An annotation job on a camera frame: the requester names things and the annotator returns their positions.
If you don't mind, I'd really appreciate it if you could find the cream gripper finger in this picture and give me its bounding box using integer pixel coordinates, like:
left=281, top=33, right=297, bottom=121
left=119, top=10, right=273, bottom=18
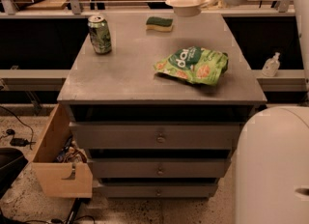
left=201, top=0, right=223, bottom=8

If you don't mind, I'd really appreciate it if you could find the white paper bowl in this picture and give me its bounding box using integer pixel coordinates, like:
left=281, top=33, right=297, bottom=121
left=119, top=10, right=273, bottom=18
left=165, top=0, right=212, bottom=17

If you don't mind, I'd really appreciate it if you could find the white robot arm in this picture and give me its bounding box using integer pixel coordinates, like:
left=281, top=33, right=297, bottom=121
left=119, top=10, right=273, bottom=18
left=224, top=0, right=309, bottom=224

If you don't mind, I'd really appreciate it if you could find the green soda can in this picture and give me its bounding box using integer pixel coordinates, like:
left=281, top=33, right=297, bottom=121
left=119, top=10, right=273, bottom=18
left=88, top=15, right=112, bottom=54

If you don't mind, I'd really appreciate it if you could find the green yellow sponge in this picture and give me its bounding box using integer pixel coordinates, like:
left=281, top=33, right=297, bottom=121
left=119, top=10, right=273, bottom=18
left=146, top=16, right=173, bottom=32

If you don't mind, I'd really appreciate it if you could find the green chip bag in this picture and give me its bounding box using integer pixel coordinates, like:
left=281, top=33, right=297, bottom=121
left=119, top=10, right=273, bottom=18
left=154, top=46, right=229, bottom=86

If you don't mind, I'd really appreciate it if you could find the clear sanitizer pump bottle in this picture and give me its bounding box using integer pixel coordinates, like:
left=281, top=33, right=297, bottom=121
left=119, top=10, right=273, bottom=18
left=262, top=52, right=280, bottom=77

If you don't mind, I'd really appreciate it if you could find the grey drawer cabinet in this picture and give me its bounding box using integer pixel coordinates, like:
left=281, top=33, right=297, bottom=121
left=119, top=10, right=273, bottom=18
left=58, top=12, right=267, bottom=186

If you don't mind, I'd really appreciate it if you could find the middle grey drawer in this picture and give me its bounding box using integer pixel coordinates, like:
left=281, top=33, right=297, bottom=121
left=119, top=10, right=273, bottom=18
left=89, top=158, right=231, bottom=178

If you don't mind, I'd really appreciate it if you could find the grey drawer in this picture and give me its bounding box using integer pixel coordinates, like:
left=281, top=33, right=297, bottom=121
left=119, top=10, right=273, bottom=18
left=70, top=123, right=240, bottom=150
left=89, top=158, right=231, bottom=178
left=95, top=182, right=236, bottom=199

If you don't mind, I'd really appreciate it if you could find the top grey drawer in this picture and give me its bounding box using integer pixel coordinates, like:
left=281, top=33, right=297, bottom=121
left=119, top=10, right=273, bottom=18
left=70, top=123, right=240, bottom=150

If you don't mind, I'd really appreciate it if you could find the bottom grey drawer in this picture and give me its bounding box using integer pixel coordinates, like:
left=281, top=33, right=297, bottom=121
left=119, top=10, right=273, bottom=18
left=95, top=182, right=236, bottom=199

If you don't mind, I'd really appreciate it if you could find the wooden box on floor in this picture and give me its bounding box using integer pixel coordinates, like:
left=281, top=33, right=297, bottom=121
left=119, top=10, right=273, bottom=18
left=32, top=104, right=93, bottom=198

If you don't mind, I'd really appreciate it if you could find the black object at left edge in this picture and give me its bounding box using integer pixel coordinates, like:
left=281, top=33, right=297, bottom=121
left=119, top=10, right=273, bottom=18
left=0, top=148, right=28, bottom=198

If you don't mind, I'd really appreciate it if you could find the black power adapter with cable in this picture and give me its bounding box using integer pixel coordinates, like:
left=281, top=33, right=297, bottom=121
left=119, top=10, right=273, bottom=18
left=0, top=105, right=37, bottom=149

